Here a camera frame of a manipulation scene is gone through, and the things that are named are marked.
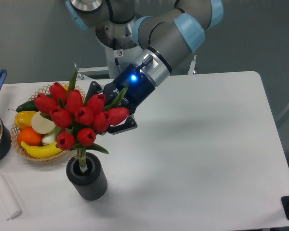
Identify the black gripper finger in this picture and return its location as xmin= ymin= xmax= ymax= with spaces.
xmin=106 ymin=115 xmax=138 ymax=135
xmin=86 ymin=81 xmax=104 ymax=99

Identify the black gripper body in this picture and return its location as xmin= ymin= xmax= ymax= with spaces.
xmin=103 ymin=64 xmax=155 ymax=114

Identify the red tulip bouquet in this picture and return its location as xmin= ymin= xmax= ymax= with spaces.
xmin=34 ymin=71 xmax=130 ymax=173

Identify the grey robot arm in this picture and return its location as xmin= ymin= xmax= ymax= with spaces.
xmin=66 ymin=0 xmax=224 ymax=134

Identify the dark grey ribbed vase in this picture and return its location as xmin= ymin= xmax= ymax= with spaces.
xmin=66 ymin=153 xmax=108 ymax=201

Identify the white round onion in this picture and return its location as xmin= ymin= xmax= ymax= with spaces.
xmin=31 ymin=111 xmax=55 ymax=134

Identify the green cucumber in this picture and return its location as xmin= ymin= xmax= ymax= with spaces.
xmin=9 ymin=100 xmax=39 ymax=113

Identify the white garlic bulb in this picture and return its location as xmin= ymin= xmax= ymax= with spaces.
xmin=42 ymin=127 xmax=61 ymax=145

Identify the yellow bell pepper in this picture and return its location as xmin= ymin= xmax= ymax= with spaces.
xmin=14 ymin=111 xmax=37 ymax=129

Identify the orange fruit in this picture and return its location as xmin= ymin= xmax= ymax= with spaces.
xmin=17 ymin=127 xmax=42 ymax=146

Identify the yellow banana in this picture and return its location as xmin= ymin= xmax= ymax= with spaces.
xmin=21 ymin=141 xmax=63 ymax=158

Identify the white folded cloth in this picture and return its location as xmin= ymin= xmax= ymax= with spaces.
xmin=0 ymin=173 xmax=22 ymax=220

